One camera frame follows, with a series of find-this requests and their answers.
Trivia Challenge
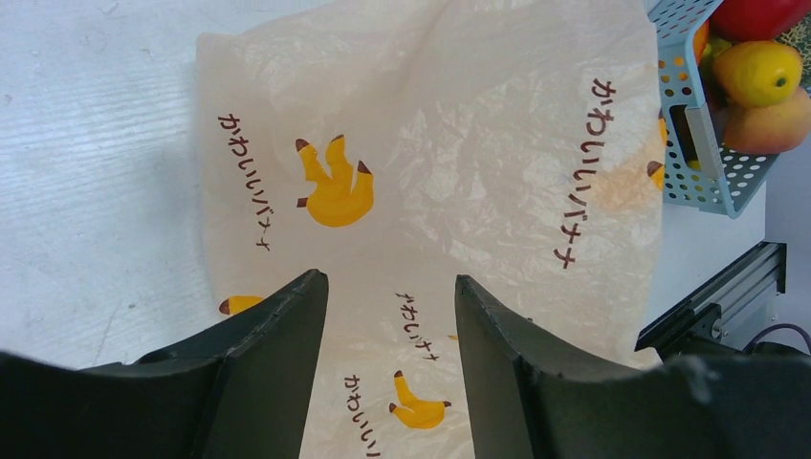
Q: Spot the green netted fake melon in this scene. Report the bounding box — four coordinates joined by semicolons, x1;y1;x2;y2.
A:
776;21;810;90

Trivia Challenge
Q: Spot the light blue plastic basket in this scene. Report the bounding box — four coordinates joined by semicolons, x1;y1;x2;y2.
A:
644;0;777;219

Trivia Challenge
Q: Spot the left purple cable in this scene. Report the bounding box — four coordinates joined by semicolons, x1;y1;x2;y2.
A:
741;322;811;356

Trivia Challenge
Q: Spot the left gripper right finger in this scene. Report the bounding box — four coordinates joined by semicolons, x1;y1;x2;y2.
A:
454;275;810;458

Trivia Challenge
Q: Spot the orange plastic bag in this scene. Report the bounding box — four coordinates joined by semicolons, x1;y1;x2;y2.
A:
196;1;665;458

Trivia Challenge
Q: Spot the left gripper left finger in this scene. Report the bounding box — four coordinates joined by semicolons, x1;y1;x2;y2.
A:
1;270;329;458

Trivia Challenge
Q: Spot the yellow fake lemon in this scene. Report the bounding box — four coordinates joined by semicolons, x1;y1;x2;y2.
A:
712;41;802;108

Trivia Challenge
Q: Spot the peach coloured fake peach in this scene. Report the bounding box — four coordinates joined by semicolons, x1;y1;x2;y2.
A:
723;87;810;155

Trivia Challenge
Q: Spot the orange red fake mango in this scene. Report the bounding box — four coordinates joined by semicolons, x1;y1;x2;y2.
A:
691;22;710;64

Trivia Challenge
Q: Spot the bright red fake apple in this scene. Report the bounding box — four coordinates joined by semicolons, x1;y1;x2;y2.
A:
710;0;810;42

